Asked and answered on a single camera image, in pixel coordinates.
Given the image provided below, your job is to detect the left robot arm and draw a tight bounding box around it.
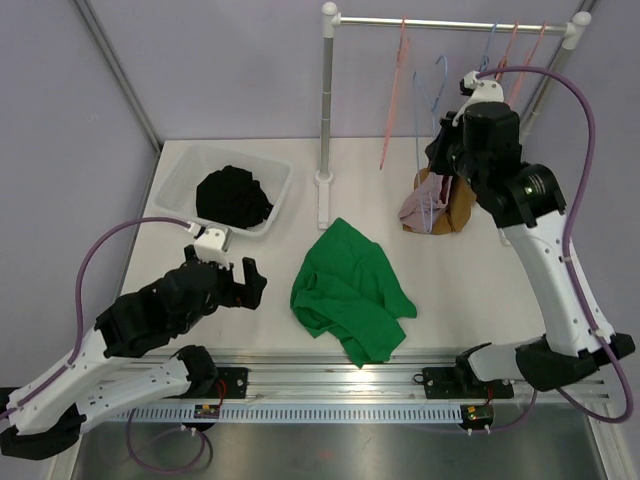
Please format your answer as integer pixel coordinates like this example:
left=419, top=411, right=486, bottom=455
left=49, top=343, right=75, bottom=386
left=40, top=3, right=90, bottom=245
left=1, top=247, right=267, bottom=460

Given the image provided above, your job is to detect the metal clothes rack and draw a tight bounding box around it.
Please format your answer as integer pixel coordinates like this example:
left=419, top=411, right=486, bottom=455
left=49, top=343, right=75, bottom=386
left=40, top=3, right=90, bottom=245
left=314, top=1, right=598, bottom=231

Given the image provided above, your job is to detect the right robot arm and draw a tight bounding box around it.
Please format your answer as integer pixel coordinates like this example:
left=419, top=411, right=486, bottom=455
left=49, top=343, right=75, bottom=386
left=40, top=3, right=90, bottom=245
left=425, top=102, right=636, bottom=396

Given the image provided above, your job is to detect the black tank top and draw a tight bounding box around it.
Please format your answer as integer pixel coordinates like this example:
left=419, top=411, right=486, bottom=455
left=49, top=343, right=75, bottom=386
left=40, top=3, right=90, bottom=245
left=195, top=165, right=273, bottom=229

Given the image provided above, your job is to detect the green tank top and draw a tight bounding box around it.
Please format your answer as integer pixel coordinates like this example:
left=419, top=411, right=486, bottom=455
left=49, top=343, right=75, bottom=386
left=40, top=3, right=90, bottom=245
left=289, top=218, right=417, bottom=368

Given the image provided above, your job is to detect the brown tank top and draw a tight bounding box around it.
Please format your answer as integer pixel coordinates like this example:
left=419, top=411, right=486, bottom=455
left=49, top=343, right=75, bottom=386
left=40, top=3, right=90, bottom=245
left=402, top=167, right=479, bottom=236

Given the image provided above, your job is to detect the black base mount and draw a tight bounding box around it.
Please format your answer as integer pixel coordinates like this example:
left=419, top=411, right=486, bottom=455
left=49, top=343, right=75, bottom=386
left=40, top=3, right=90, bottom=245
left=412, top=367, right=514, bottom=400
left=204, top=366, right=249, bottom=401

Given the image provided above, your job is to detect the pink wire hanger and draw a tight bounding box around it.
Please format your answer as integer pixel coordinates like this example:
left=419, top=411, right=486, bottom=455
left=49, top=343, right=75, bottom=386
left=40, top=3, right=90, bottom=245
left=379, top=17, right=410, bottom=170

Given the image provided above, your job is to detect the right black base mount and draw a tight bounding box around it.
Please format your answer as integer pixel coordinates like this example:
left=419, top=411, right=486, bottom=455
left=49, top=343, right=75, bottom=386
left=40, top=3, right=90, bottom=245
left=412, top=367, right=514, bottom=400

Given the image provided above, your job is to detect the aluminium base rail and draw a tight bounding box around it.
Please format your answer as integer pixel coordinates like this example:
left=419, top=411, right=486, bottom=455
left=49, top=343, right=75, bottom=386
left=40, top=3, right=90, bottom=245
left=114, top=348, right=609, bottom=401

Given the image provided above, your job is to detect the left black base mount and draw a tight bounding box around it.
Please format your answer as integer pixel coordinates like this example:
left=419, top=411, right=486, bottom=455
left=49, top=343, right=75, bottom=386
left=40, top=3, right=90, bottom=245
left=204, top=366, right=249, bottom=401

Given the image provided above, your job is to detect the white slotted cable duct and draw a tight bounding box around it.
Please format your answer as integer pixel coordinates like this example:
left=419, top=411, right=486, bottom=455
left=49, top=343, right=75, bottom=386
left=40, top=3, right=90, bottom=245
left=114, top=403, right=462, bottom=424

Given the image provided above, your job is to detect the mauve tank top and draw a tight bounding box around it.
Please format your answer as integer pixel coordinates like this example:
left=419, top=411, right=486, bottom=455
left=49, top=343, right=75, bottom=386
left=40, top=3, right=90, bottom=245
left=398, top=168, right=451, bottom=235

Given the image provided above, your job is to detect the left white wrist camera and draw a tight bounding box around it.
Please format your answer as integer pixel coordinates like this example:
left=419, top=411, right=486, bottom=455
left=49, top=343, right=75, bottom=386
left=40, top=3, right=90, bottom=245
left=184, top=223, right=232, bottom=269

